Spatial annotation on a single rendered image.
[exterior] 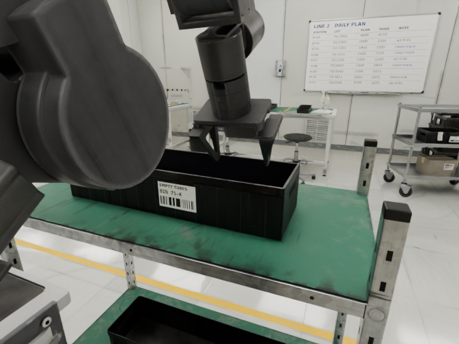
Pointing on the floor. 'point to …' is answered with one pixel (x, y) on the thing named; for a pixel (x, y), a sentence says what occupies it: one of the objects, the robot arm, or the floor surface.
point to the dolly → (442, 127)
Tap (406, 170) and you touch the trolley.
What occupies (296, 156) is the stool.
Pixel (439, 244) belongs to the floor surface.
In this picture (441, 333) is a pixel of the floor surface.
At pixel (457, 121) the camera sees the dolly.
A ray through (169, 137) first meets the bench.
